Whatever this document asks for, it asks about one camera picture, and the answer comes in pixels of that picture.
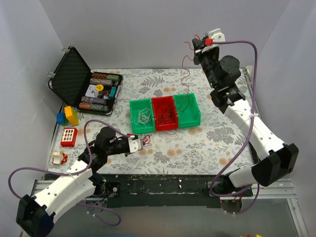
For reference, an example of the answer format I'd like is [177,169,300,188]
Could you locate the green plastic bin left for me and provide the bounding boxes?
[129,99,156,134]

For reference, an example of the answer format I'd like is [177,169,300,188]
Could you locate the white wire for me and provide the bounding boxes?
[134,107,152,128]

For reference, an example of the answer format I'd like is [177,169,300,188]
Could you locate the green toy brick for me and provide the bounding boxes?
[61,119,69,126]

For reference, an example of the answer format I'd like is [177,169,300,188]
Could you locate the green plastic bin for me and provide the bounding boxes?
[173,93,201,128]
[129,99,156,134]

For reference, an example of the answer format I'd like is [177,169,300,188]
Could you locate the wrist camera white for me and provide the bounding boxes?
[128,138,143,154]
[205,28,226,50]

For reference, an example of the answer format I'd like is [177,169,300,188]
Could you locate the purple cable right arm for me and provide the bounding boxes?
[208,39,260,215]

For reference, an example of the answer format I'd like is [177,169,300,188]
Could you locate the dark thin wire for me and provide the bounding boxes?
[155,101,178,135]

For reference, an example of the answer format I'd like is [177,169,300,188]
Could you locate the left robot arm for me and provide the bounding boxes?
[16,126,143,237]

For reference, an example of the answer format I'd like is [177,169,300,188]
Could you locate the black poker chip case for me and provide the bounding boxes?
[48,46,123,117]

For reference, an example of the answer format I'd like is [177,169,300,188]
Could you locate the red white toy brick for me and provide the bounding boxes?
[60,127,78,147]

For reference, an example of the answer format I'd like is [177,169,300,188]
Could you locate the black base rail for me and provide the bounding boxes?
[93,173,252,208]

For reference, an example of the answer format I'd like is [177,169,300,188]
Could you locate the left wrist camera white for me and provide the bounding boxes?
[128,138,143,154]

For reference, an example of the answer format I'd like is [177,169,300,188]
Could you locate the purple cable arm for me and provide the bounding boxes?
[8,119,135,226]
[208,39,260,215]

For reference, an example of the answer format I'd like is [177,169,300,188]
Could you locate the yellow poker dealer chip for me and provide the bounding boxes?
[95,84,104,91]

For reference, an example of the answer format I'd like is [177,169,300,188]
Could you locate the yellow toy brick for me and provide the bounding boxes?
[64,106,79,126]

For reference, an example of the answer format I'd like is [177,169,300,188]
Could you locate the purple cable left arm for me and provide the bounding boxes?
[8,119,135,226]

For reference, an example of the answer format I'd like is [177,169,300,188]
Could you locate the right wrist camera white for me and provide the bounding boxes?
[205,28,226,50]

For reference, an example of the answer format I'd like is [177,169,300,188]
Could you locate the small white red toy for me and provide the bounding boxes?
[52,152,68,164]

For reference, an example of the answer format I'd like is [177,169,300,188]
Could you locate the green plastic bin right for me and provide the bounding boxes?
[173,93,201,128]

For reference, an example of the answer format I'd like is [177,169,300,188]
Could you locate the red wire tangle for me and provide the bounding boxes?
[143,40,198,146]

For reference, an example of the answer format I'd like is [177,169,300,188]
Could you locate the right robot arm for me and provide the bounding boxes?
[192,37,299,197]

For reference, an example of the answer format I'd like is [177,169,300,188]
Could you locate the red plastic bin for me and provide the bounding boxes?
[151,96,178,131]

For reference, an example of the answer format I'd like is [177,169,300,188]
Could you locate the blue toy brick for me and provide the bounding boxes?
[56,113,66,124]

